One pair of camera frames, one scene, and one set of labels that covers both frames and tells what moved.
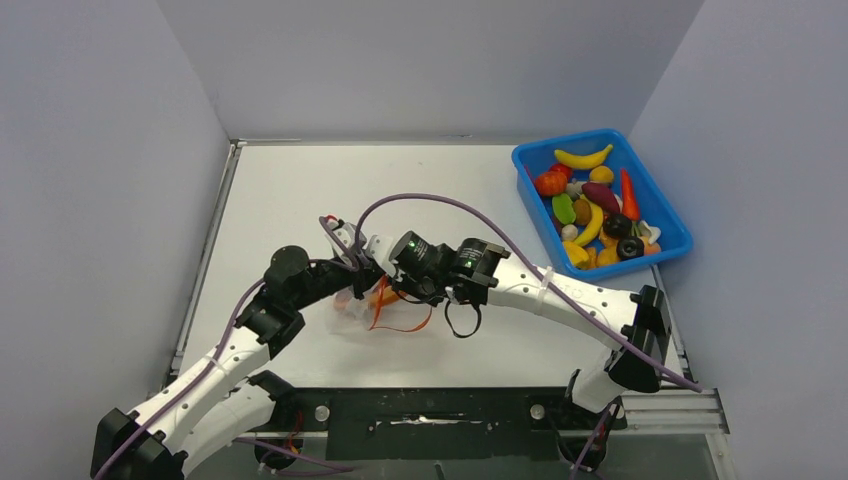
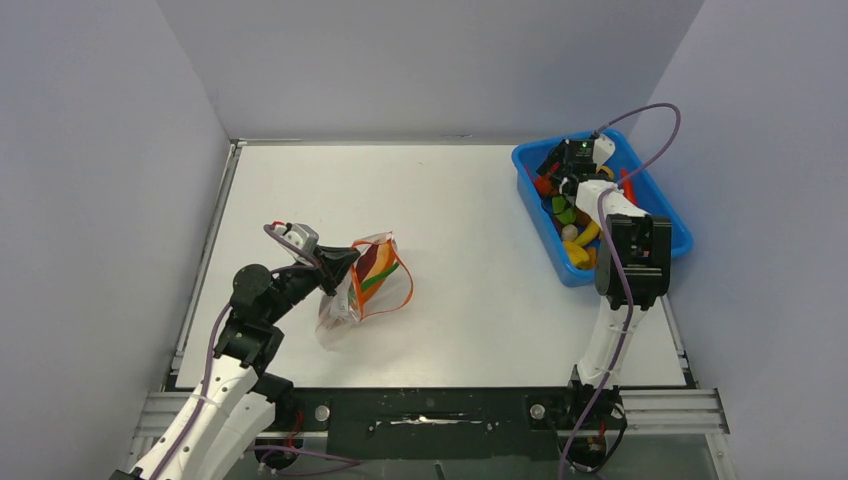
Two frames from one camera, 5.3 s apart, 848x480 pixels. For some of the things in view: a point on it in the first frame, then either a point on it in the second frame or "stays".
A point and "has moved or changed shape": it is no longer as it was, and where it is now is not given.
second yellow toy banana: [595, 225] stays
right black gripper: [406, 287] -> [556, 157]
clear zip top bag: [384, 308] has moved or changed shape
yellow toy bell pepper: [577, 254] stays
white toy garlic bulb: [569, 232] stays
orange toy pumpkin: [551, 183] stays
